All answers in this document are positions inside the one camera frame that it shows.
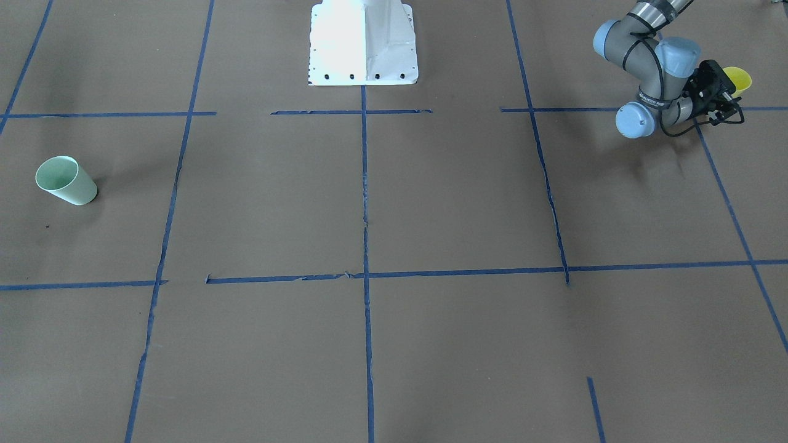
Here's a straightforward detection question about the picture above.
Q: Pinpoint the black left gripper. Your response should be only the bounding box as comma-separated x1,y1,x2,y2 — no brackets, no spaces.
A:
683,60,745,126

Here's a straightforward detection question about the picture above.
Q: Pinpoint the yellow plastic cup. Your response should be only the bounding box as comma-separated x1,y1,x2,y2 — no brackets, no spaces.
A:
723,66,752,98

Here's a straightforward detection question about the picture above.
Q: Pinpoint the green plastic cup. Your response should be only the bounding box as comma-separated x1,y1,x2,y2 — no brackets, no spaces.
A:
34,155,99,206

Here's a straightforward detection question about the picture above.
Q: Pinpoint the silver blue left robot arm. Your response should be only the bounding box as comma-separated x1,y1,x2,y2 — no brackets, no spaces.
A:
593,1,742,138

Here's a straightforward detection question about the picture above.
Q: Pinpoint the brown paper table cover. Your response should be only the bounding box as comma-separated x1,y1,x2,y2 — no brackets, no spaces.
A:
2,1,786,442

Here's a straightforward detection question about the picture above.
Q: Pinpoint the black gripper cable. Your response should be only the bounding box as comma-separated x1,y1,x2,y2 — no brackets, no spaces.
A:
622,12,746,137

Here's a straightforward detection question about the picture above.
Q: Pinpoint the white pedestal column with base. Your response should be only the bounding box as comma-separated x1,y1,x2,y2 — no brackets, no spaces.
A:
307,1,419,87

